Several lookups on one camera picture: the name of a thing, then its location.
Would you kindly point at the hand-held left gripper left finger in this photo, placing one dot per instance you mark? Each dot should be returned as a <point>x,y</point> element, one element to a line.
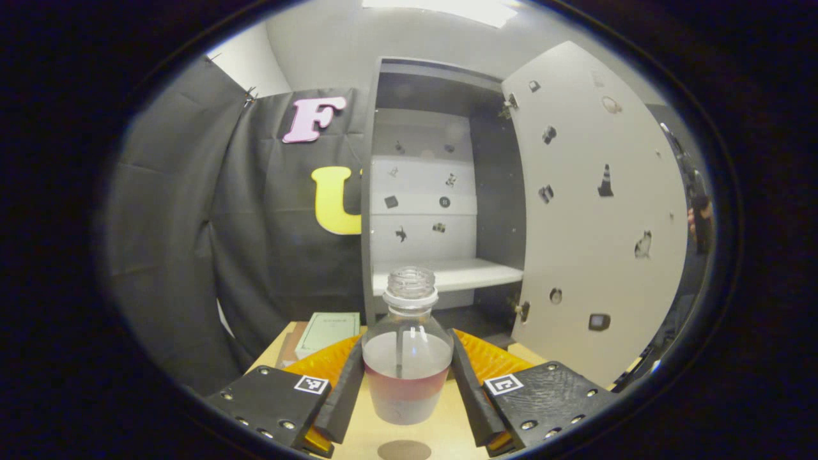
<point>348,396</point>

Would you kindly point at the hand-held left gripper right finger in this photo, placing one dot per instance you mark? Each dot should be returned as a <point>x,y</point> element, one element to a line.
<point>470,396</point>

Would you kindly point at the clear plastic bottle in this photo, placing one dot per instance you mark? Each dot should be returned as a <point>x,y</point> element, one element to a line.
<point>406,370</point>

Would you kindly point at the round brown coaster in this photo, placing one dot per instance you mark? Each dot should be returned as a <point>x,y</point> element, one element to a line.
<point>404,450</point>

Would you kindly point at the pale grey cabinet door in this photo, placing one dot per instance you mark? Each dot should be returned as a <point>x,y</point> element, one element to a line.
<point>588,223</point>

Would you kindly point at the dark grey cabinet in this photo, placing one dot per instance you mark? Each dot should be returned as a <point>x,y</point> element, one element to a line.
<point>498,211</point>

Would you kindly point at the green notebook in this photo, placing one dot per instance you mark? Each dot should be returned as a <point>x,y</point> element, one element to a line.
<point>327,333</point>

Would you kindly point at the black backdrop cloth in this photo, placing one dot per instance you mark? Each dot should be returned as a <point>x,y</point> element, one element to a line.
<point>255,255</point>

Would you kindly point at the ceiling light panel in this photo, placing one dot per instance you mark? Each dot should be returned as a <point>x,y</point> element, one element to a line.
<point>447,9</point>

